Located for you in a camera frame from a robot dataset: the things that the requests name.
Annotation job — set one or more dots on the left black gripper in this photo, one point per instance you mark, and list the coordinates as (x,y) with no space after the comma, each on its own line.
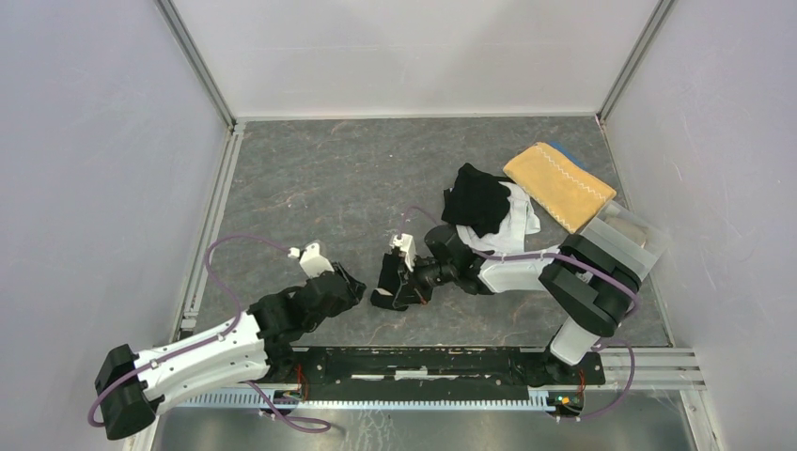
(355,289)

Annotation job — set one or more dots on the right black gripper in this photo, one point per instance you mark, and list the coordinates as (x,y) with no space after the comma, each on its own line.
(419,288)

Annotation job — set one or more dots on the black underwear beige waistband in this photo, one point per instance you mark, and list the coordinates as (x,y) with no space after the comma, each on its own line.
(397,287)

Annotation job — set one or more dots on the white underwear black waistband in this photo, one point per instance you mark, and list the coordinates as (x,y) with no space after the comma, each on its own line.
(520,221)

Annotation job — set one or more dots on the clear plastic organizer box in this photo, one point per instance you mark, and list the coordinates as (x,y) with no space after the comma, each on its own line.
(627,238)

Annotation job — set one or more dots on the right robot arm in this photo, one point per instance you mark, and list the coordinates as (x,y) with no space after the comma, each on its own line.
(596,290)

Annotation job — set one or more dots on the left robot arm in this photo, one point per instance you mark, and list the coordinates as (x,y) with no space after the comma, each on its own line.
(134,387)

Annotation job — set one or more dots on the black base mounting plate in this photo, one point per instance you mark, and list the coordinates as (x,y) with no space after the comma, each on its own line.
(394,374)

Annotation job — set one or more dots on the folded yellow towel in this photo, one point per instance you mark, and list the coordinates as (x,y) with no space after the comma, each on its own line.
(570,194)

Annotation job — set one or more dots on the blue cloth under towel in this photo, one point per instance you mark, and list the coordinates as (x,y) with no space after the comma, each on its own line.
(570,157)

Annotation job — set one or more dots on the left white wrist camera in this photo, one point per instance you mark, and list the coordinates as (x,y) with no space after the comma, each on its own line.
(311,259)

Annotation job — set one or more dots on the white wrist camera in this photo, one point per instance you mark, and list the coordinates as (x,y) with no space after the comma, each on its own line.
(311,259)
(404,244)

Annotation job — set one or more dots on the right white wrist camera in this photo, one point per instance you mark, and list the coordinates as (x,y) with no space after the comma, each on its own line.
(404,244)

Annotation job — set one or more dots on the aluminium frame rail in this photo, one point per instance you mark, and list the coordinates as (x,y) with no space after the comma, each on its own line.
(626,370)

